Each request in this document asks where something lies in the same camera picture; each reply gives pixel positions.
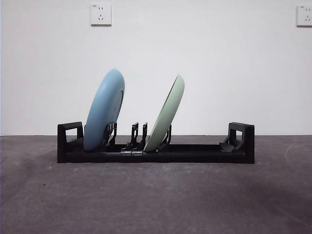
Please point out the pale green plate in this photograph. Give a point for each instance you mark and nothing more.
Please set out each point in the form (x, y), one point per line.
(165, 117)

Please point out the light blue plate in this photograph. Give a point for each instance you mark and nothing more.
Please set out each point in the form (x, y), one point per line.
(104, 109)

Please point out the black plate rack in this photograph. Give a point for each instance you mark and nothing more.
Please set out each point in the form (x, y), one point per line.
(195, 156)

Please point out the white wall socket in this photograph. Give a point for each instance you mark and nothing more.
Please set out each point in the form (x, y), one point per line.
(101, 14)
(304, 16)

